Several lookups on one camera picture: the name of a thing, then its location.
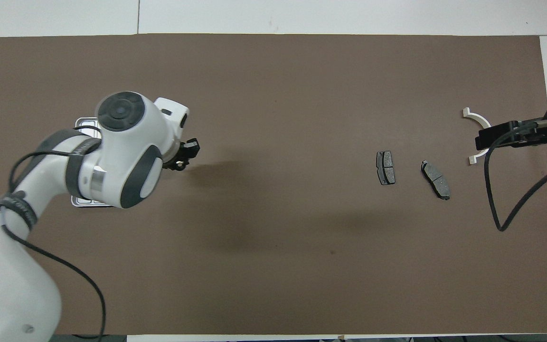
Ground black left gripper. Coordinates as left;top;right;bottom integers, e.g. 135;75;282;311
161;138;201;167

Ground silver metal tray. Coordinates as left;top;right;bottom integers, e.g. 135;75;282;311
71;116;114;208

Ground elongated dark grey brake pad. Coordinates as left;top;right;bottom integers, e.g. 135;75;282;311
421;160;451;200

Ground brown table mat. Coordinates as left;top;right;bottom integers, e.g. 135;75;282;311
0;33;547;335

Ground rectangular dark grey brake pad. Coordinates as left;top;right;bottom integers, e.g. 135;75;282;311
376;150;396;186

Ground white semicircular bracket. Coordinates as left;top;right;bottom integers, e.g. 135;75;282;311
462;107;492;166

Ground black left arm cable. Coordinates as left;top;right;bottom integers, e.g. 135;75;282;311
0;125;108;341

